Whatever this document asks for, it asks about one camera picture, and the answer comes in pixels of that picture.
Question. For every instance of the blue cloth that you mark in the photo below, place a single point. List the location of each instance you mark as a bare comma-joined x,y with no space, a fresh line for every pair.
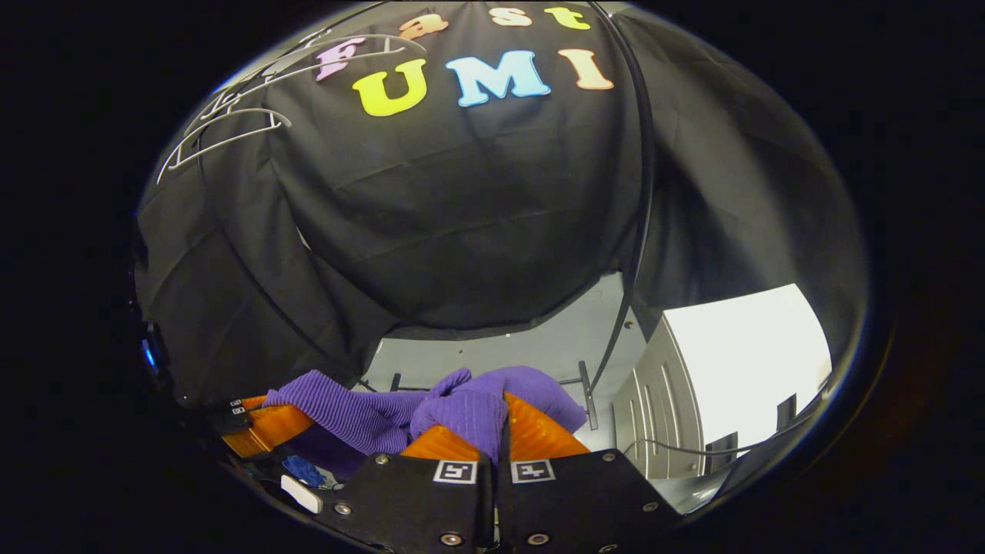
302,469

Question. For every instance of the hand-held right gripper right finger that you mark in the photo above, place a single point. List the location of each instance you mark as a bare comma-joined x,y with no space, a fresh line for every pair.
502,492

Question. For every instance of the white cabinet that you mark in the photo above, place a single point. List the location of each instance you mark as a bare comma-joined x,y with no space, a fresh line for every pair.
739,354

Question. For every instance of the small white block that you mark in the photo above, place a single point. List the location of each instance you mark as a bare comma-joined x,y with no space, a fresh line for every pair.
300,494

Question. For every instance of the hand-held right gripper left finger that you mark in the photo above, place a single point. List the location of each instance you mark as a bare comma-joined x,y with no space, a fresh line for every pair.
408,500

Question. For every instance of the purple jacket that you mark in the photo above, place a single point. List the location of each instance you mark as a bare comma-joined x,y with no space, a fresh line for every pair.
354,415

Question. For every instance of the white plastic clothes hanger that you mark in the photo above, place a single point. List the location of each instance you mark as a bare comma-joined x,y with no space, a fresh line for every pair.
223,100
231,142

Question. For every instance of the black backdrop cloth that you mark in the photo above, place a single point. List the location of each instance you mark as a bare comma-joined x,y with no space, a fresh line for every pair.
462,215

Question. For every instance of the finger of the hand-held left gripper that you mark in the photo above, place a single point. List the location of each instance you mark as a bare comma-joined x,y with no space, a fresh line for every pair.
269,431

